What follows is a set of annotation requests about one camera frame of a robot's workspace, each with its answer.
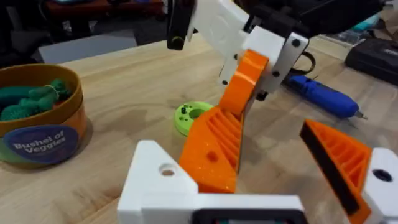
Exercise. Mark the bare white left gripper left finger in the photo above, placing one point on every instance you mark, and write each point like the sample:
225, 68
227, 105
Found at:
146, 180

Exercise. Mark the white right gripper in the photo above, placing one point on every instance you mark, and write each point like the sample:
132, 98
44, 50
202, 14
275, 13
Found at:
217, 21

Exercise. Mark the white orange left gripper right finger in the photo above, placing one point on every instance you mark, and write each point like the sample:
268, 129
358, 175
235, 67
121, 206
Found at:
348, 161

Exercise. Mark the orange ribbed wedge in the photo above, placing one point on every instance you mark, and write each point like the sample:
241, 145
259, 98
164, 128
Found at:
214, 149

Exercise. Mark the small black screw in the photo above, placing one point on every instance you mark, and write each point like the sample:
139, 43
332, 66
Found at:
183, 109

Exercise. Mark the blue electric screwdriver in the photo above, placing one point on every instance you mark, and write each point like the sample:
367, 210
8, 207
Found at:
323, 95

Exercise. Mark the green disc with holes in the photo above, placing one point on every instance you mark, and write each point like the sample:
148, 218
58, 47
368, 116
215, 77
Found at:
186, 119

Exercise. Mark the black flat box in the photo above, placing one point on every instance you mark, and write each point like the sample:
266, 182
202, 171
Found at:
373, 59

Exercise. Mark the brown tub with green toys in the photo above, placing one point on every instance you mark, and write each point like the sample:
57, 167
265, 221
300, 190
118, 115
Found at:
40, 124

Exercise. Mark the teal packet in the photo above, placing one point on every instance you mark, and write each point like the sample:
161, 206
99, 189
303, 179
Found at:
367, 22

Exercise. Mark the grey flat board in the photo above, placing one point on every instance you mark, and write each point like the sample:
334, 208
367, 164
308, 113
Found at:
87, 48

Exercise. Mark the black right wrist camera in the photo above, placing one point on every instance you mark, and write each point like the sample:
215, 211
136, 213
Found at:
178, 25

